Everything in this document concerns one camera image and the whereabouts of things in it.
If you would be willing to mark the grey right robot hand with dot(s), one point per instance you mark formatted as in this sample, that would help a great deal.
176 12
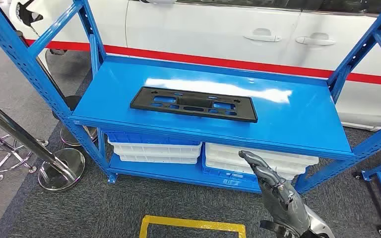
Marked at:
282 203

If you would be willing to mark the black plastic car part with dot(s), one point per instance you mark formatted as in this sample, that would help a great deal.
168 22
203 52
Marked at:
197 101

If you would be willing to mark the blue steel shelf rack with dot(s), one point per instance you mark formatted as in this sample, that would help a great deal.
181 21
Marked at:
292 124

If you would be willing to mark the yellow floor tape square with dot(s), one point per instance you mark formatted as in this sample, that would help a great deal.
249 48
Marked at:
190 224

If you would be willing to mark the red barrier belt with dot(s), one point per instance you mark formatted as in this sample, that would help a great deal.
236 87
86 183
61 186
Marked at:
210 61

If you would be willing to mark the white car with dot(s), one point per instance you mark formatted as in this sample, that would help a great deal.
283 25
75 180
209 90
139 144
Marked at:
193 29

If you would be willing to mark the chrome stanchion post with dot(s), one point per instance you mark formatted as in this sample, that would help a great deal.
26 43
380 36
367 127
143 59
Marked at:
78 136
62 170

